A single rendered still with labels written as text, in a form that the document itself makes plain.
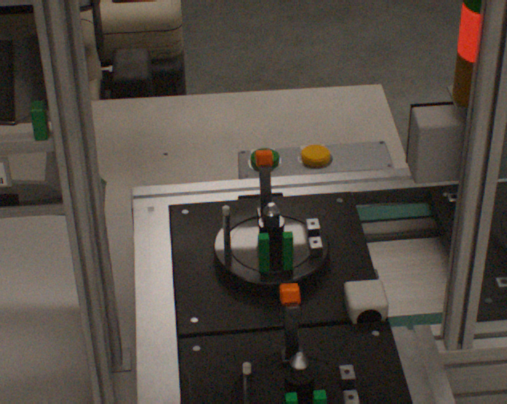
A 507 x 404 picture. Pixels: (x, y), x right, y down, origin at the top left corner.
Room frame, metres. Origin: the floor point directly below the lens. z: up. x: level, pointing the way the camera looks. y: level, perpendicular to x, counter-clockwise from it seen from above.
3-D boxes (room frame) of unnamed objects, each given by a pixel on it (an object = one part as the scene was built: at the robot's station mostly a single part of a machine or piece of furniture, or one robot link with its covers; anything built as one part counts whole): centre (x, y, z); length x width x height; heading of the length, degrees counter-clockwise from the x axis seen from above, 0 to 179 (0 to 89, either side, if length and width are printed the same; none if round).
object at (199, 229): (1.00, -0.02, 1.01); 0.24 x 0.24 x 0.13; 5
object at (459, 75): (0.90, -0.22, 1.28); 0.05 x 0.05 x 0.05
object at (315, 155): (1.22, -0.08, 0.96); 0.04 x 0.04 x 0.02
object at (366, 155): (1.22, -0.08, 0.93); 0.21 x 0.07 x 0.06; 95
